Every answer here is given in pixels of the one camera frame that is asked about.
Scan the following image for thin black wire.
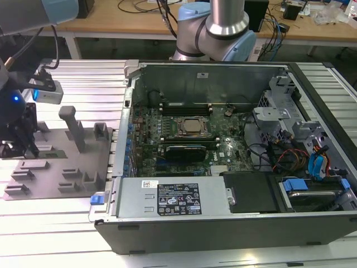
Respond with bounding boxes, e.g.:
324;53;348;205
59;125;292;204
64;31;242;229
242;113;272;169

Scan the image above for tall black box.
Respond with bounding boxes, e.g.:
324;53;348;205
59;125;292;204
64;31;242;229
244;0;271;34

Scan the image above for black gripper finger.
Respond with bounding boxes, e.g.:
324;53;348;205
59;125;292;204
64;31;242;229
0;140;25;160
16;129;41;160

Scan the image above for hanging blue cable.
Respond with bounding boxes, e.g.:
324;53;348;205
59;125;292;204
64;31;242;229
267;13;283;60

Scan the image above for clear plastic bags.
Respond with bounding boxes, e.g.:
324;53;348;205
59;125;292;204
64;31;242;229
311;2;353;25

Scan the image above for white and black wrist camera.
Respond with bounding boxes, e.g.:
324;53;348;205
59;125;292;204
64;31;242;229
28;66;64;105

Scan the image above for green motherboard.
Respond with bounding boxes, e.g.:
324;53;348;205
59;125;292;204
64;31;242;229
130;103;270;178

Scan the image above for small silver heatsink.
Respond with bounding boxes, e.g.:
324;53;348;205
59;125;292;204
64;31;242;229
209;164;229;175

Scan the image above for red yellow black wire bundle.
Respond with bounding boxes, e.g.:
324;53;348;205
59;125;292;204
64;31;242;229
271;147;311;173

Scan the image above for black plastic air shroud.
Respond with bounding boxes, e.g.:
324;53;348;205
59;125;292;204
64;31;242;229
219;170;279;215

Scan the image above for grey metal drive cage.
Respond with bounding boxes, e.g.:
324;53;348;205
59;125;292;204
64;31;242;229
252;74;330;157

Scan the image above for silver CPU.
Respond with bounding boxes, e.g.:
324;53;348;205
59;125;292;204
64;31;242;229
182;119;201;133

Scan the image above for black RAM slot bank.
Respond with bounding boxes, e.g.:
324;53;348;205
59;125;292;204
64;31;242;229
161;102;214;117

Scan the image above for open black PC case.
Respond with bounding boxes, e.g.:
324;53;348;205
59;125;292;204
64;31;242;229
89;59;357;255

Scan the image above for hard disk in blue carrier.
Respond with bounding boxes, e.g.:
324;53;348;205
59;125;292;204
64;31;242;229
278;176;350;213

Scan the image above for wooden desk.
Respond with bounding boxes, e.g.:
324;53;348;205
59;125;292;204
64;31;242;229
0;0;357;49

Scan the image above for grey plastic parts rack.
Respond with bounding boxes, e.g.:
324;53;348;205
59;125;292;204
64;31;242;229
3;105;115;202

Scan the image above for black graphics card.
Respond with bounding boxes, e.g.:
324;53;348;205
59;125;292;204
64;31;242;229
164;144;208;162

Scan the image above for large black box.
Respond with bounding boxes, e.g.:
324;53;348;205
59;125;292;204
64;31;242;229
75;0;96;20

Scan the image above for grey power supply unit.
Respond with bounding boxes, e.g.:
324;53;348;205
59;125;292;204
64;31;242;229
115;176;233;219

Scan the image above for black camera cable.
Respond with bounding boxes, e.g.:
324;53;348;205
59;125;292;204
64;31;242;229
35;24;61;71

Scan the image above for blue flat data wire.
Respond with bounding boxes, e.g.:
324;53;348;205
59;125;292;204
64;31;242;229
307;152;326;183

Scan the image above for small black cube box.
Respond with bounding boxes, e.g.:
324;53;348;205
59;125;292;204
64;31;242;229
282;3;302;21

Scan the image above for metal CPU socket cover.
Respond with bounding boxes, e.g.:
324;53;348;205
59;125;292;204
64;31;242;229
174;115;210;138

